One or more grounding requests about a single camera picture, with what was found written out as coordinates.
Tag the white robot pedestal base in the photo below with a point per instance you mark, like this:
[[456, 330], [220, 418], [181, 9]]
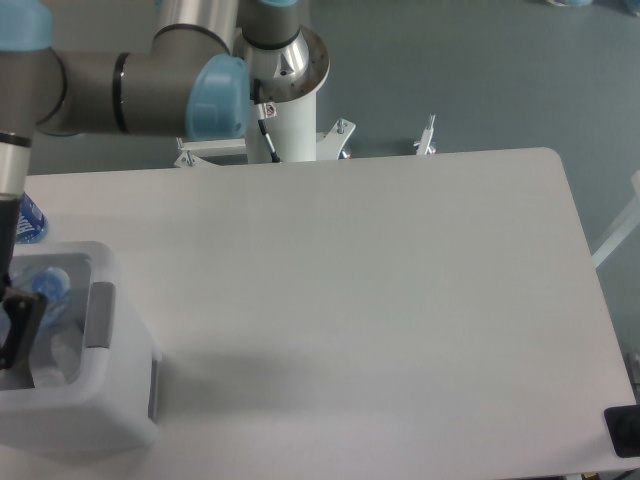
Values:
[[284, 122]]

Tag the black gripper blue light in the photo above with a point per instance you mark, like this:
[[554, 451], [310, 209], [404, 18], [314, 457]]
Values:
[[24, 310]]

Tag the clear plastic bottle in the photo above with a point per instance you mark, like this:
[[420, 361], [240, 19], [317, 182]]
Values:
[[52, 282]]

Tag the black device at table edge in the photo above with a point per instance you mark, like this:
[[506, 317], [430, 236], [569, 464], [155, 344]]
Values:
[[623, 426]]

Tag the white frame at right edge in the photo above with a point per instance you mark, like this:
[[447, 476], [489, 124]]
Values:
[[619, 229]]

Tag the white trash can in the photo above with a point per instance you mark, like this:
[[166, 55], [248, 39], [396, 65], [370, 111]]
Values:
[[112, 403]]

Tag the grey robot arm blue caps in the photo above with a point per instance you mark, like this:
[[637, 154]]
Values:
[[190, 84]]

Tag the blue labelled drink bottle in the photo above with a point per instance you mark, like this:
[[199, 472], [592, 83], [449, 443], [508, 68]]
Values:
[[32, 224]]

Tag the white paper trash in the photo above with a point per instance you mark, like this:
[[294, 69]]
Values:
[[56, 356]]

